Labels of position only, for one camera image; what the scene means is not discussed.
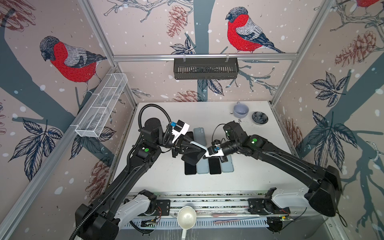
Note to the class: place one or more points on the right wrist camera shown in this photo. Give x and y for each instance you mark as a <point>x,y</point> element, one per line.
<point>214,151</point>

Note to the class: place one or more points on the lavender cup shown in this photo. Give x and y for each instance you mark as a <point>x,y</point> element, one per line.
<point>240,110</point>

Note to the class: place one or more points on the white mesh wall shelf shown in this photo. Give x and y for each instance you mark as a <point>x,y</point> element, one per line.
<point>98,114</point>

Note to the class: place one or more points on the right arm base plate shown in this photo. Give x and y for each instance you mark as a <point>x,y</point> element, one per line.
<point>264,207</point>

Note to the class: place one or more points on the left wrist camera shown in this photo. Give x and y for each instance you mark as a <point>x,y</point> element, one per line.
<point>179,128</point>

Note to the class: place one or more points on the dark grey small bowl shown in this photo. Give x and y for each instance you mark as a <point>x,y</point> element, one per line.
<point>260,118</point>

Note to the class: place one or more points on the light blue phone case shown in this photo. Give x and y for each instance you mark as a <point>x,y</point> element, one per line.
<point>203,166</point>

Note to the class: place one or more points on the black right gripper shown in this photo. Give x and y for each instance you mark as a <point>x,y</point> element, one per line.
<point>222,159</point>

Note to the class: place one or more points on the black phone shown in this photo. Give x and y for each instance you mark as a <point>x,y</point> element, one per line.
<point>190,169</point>
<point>190,135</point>
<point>214,166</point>
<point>192,158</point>

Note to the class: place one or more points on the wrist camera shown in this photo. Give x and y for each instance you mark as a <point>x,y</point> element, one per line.
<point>179,128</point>
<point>214,151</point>

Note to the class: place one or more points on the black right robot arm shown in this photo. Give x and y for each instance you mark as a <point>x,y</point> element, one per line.
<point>324,184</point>

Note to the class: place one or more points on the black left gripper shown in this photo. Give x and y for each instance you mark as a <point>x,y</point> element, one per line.
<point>184,151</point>

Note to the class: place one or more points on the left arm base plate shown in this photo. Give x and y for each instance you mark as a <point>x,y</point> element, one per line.
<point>158,208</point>

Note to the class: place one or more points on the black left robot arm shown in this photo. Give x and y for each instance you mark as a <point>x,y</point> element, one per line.
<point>103,218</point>

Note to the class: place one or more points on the black hanging wire basket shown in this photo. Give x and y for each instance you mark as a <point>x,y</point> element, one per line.
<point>206,68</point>

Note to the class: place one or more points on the red pen on rail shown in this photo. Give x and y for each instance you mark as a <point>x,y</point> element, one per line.
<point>226,222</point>

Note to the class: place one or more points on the white ladle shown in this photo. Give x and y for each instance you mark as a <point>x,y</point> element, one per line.
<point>187,218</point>

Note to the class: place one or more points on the white phone case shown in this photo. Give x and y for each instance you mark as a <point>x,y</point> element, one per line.
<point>227,167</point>

